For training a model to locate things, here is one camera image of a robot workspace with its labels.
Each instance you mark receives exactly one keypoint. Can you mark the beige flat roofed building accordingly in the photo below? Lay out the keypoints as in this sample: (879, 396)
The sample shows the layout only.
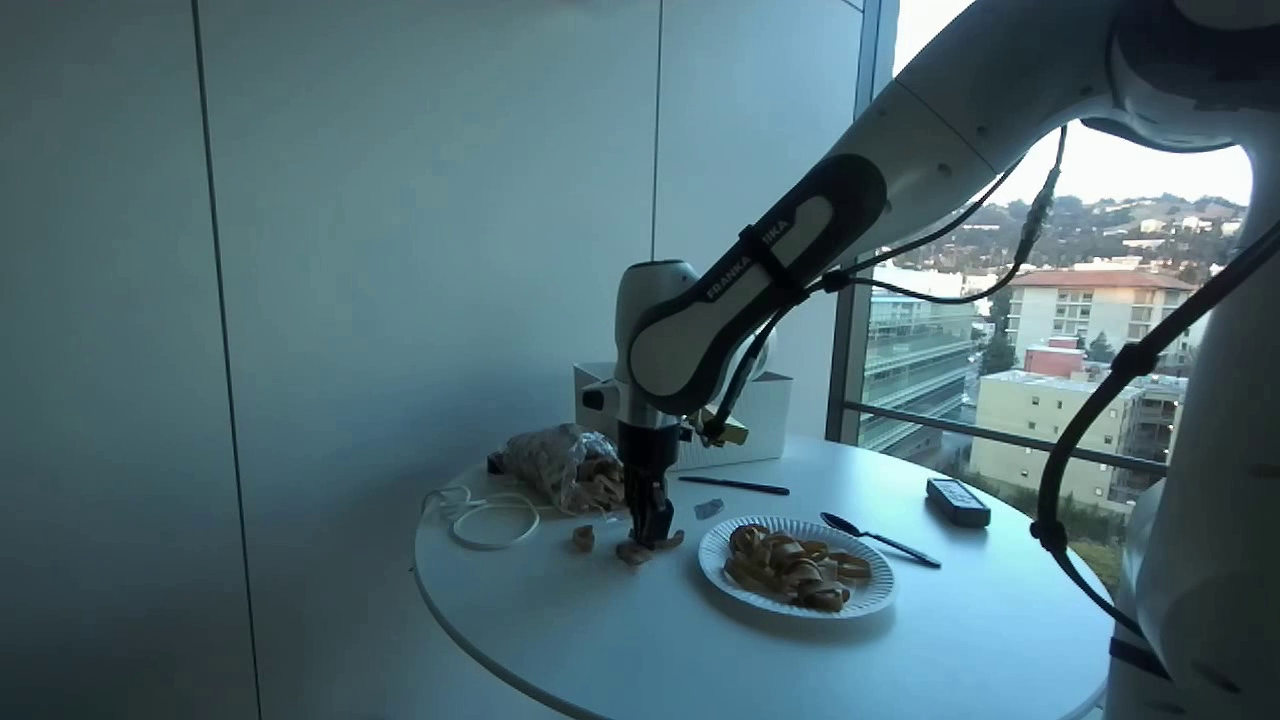
(1042, 427)

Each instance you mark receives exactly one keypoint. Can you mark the tan rubber bands pile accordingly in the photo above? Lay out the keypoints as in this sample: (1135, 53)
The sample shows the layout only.
(795, 565)

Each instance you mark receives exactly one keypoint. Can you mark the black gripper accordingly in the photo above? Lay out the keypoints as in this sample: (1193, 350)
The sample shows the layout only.
(649, 458)

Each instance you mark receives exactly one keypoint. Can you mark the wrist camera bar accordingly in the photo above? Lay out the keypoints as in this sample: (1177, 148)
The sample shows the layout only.
(727, 428)

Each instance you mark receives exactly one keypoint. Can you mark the black whiteboard eraser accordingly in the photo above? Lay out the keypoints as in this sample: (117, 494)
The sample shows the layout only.
(958, 503)

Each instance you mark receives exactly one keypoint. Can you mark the black plastic knife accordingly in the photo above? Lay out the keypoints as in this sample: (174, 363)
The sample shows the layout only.
(735, 487)

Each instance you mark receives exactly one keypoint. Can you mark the red roofed building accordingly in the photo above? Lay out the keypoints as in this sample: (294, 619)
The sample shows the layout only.
(1093, 303)

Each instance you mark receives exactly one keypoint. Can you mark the small dark foil scrap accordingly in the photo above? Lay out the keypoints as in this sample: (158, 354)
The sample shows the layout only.
(710, 508)

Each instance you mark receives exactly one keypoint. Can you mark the grey window frame post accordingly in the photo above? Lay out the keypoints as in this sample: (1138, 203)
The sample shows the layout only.
(844, 363)

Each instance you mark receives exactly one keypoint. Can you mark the black plastic spoon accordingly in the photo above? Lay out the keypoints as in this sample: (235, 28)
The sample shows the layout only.
(883, 542)

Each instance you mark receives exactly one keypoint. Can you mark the white paper plate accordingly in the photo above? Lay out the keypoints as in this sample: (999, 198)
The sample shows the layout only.
(865, 597)

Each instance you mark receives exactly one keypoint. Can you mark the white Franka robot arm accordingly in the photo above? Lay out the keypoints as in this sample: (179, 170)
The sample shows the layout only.
(933, 123)

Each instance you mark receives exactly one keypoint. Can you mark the dark balcony railing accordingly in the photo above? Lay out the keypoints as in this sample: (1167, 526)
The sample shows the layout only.
(1012, 443)

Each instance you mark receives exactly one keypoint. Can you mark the tan rubber band clump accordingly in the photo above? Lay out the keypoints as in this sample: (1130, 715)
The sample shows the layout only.
(627, 552)
(580, 538)

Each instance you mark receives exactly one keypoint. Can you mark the white plastic bin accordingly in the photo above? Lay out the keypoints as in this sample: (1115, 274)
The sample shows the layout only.
(765, 406)

